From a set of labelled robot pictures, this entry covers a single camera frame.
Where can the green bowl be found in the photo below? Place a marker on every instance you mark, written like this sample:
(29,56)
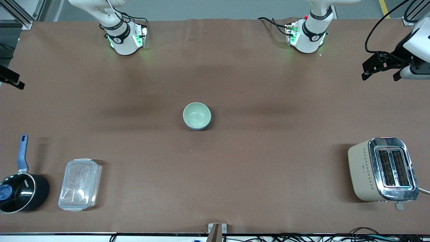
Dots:
(196,114)

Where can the glass lid blue knob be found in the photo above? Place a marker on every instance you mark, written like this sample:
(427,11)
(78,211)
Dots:
(23,188)

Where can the clear plastic food container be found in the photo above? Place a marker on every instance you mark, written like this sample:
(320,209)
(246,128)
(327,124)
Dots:
(79,185)

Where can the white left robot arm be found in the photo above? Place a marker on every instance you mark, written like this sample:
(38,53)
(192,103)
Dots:
(310,40)

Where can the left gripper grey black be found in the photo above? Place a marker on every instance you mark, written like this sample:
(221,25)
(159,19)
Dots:
(400,52)

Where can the brown table cover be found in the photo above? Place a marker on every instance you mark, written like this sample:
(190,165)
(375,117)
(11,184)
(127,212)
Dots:
(215,67)

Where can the beige chrome toaster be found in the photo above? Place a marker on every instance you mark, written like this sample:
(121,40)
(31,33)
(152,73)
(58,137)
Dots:
(361,171)

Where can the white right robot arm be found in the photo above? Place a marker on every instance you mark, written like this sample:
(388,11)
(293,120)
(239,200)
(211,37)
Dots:
(124,43)

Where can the blue bowl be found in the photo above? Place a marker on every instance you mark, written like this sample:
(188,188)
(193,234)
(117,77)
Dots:
(198,129)

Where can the aluminium frame foot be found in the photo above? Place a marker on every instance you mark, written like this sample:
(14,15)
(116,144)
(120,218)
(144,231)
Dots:
(408,21)

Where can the camera stand post with bracket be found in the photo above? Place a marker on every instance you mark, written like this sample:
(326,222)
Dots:
(215,235)

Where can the aluminium frame profile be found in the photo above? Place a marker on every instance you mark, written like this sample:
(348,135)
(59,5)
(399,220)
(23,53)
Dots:
(27,23)

